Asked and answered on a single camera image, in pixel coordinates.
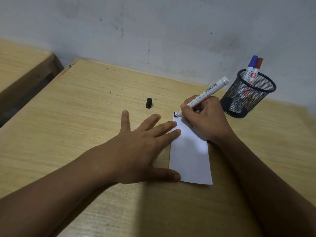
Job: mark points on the person's left forearm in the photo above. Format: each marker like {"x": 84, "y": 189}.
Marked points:
{"x": 49, "y": 194}

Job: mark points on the black mesh pen holder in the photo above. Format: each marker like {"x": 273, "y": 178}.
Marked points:
{"x": 247, "y": 101}

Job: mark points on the person's right forearm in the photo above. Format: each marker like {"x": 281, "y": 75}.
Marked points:
{"x": 266, "y": 190}

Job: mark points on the person's left hand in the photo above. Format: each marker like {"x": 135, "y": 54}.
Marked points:
{"x": 133, "y": 155}

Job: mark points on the black marker cap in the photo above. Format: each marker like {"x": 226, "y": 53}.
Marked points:
{"x": 148, "y": 103}

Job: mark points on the black marker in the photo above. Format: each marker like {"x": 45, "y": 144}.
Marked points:
{"x": 214, "y": 87}

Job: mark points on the person's right hand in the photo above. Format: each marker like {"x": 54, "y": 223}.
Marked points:
{"x": 209, "y": 120}

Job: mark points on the wooden side table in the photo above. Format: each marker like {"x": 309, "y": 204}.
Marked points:
{"x": 17, "y": 69}

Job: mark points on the white paper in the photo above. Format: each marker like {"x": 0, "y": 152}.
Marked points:
{"x": 191, "y": 160}

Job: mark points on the blue marker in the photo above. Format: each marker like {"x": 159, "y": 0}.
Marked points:
{"x": 252, "y": 62}

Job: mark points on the red marker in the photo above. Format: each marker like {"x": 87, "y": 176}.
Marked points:
{"x": 258, "y": 64}

